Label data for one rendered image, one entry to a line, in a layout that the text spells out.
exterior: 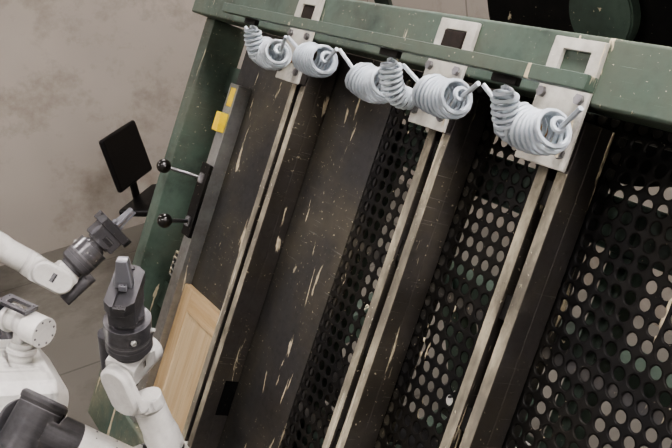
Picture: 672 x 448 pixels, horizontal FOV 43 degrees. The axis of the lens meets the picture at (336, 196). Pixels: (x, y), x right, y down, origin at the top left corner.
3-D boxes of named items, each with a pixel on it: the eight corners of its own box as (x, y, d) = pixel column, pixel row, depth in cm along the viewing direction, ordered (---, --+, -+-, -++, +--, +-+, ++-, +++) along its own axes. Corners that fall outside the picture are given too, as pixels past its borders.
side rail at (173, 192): (132, 377, 263) (98, 374, 257) (240, 28, 251) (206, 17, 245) (139, 386, 258) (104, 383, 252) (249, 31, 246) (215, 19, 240)
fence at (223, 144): (141, 415, 239) (128, 414, 237) (243, 86, 229) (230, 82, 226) (147, 423, 235) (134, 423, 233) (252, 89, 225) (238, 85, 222)
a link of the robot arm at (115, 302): (89, 306, 150) (95, 357, 157) (145, 310, 150) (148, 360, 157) (107, 262, 161) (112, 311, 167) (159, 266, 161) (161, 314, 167)
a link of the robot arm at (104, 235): (95, 205, 232) (61, 236, 229) (105, 215, 224) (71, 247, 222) (125, 235, 239) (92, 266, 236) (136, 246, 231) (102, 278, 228)
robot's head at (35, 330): (28, 361, 179) (34, 321, 178) (-6, 344, 184) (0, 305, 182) (52, 353, 185) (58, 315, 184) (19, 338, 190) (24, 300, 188)
